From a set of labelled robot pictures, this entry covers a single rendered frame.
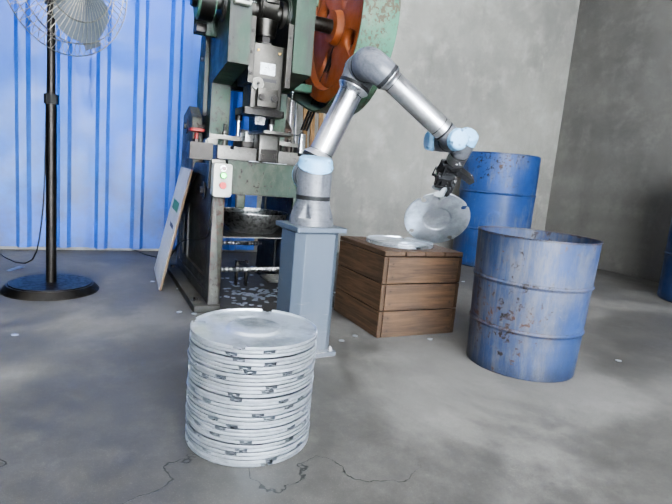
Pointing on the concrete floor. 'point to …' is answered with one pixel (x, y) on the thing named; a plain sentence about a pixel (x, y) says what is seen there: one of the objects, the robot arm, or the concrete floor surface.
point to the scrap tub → (530, 301)
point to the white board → (172, 225)
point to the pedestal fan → (90, 29)
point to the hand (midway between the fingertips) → (441, 196)
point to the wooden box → (397, 288)
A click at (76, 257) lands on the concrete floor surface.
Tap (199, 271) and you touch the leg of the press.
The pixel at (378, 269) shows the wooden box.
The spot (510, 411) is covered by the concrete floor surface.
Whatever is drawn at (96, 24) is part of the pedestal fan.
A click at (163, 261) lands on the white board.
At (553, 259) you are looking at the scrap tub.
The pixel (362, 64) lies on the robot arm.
